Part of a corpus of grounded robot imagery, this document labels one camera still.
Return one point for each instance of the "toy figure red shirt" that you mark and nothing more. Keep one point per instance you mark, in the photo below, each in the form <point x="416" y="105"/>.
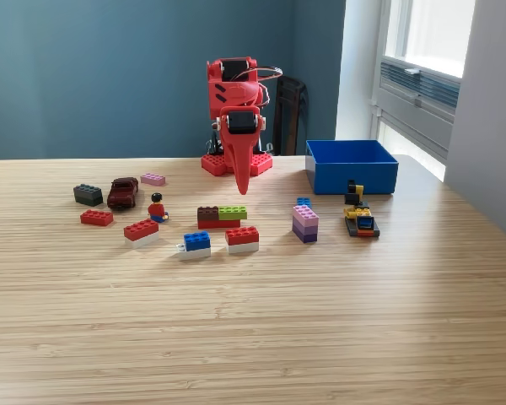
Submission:
<point x="156" y="210"/>

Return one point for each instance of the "blue plastic bin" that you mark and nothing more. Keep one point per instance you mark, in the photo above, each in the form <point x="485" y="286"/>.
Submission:
<point x="354" y="177"/>

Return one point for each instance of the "grey window vent grille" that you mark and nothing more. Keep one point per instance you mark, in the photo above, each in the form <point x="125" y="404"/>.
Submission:
<point x="421" y="86"/>

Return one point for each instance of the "pink and purple brick stack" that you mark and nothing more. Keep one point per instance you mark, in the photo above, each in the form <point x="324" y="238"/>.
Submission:
<point x="305" y="223"/>

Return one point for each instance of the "red building brick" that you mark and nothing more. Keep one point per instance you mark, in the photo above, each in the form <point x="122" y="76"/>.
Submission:
<point x="96" y="217"/>

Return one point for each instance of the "blue and white brick stack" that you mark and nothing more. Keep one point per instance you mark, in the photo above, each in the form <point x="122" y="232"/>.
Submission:
<point x="196" y="245"/>

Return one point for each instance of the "dark grey building brick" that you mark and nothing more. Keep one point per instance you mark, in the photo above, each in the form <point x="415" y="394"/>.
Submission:
<point x="87" y="195"/>

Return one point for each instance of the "small blue building brick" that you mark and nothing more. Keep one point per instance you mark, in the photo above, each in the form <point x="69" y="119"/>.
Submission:
<point x="303" y="201"/>

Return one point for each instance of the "dark red toy car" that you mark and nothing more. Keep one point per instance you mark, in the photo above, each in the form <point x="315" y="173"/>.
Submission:
<point x="122" y="194"/>

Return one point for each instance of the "brown green red brick stack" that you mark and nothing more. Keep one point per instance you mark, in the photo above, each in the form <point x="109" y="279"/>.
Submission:
<point x="219" y="217"/>

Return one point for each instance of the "small yellow toy digger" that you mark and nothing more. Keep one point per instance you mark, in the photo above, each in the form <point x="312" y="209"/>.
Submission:
<point x="360" y="219"/>

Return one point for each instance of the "red and white brick stack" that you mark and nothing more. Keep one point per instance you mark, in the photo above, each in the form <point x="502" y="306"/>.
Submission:
<point x="141" y="232"/>
<point x="242" y="239"/>

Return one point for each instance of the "pink flat building brick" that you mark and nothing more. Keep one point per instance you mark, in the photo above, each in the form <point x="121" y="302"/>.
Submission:
<point x="153" y="179"/>

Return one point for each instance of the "dark folded chair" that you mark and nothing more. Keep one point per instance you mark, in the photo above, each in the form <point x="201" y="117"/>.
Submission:
<point x="291" y="118"/>

